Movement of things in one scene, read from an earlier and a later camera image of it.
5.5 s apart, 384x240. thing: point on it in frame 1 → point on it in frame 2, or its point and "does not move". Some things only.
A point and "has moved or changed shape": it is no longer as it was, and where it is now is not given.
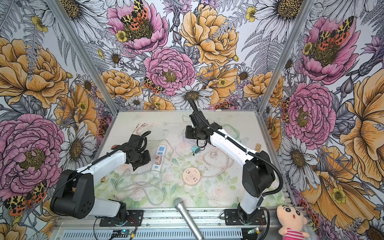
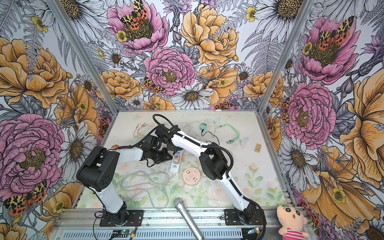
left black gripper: [147, 159] → [164, 158]
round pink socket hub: [191, 176] does not move
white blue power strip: [160, 150] has moved or changed shape
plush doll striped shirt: [292, 220] does not move
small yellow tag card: [258, 147] does not move
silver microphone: [179, 204] does not move
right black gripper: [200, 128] → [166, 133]
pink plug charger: [158, 158] has moved or changed shape
